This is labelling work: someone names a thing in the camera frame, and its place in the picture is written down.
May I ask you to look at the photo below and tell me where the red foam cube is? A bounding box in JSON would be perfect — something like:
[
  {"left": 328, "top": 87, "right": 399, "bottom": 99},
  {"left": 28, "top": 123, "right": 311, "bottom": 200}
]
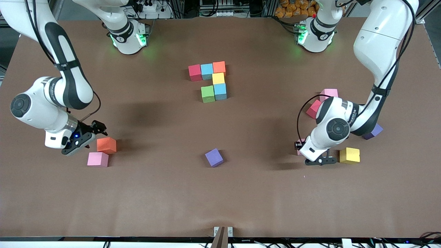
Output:
[
  {"left": 306, "top": 100, "right": 323, "bottom": 120},
  {"left": 188, "top": 64, "right": 203, "bottom": 82}
]

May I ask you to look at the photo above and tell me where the orange fruit net bag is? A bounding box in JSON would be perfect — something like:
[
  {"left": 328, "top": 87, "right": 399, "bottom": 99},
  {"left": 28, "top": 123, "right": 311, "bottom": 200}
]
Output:
[{"left": 275, "top": 0, "right": 319, "bottom": 18}]

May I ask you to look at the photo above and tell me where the green foam cube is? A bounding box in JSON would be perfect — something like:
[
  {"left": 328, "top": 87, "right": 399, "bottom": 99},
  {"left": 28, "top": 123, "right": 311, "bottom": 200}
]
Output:
[{"left": 201, "top": 85, "right": 216, "bottom": 104}]

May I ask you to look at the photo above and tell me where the metal table edge bracket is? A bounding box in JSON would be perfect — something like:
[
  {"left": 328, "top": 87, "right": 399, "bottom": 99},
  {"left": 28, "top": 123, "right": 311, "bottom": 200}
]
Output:
[{"left": 213, "top": 226, "right": 233, "bottom": 238}]

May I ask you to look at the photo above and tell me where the white power strip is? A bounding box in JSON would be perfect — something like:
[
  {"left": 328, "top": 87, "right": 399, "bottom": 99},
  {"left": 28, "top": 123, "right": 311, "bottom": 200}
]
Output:
[{"left": 133, "top": 0, "right": 173, "bottom": 19}]

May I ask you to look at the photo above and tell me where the white equipment rack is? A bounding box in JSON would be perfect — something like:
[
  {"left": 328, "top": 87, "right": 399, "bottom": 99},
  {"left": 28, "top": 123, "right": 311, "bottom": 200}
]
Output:
[{"left": 199, "top": 0, "right": 242, "bottom": 18}]

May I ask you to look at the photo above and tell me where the purple foam cube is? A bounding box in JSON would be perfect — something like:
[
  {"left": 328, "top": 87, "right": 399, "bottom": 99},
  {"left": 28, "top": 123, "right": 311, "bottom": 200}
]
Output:
[
  {"left": 205, "top": 148, "right": 224, "bottom": 168},
  {"left": 362, "top": 123, "right": 383, "bottom": 140}
]

